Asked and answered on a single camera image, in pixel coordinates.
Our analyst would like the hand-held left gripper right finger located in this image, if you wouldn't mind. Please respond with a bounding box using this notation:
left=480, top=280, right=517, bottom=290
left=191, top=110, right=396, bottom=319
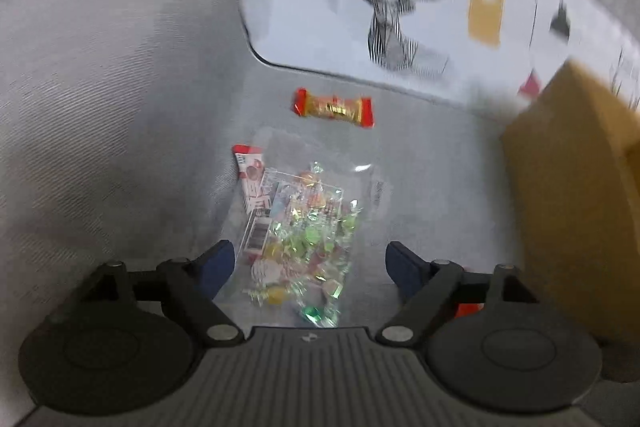
left=375, top=241, right=551, bottom=349

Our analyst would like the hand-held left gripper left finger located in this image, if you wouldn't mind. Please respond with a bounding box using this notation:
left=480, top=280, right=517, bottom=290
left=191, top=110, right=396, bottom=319
left=74, top=239, right=244, bottom=349

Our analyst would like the clear bag of candies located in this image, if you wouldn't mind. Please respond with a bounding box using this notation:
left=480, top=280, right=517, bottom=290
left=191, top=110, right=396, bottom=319
left=220, top=132, right=392, bottom=329

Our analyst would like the brown cardboard box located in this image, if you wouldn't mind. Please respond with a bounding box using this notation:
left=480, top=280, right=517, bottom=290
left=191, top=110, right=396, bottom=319
left=500, top=59, right=640, bottom=355

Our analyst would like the red and white snack packet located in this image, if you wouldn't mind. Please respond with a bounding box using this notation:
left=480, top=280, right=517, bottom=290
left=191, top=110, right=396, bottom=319
left=231, top=144, right=282, bottom=264

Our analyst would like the grey fabric sofa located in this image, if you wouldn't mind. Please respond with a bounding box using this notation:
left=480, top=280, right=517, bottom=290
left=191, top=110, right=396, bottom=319
left=0, top=0, right=640, bottom=427

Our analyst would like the red and gold snack bar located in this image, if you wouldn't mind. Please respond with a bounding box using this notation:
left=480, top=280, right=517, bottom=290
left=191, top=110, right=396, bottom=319
left=292, top=88, right=376, bottom=129

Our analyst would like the grey deer printed blanket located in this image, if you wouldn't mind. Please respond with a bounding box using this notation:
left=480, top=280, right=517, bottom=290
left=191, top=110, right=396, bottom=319
left=50, top=0, right=640, bottom=120

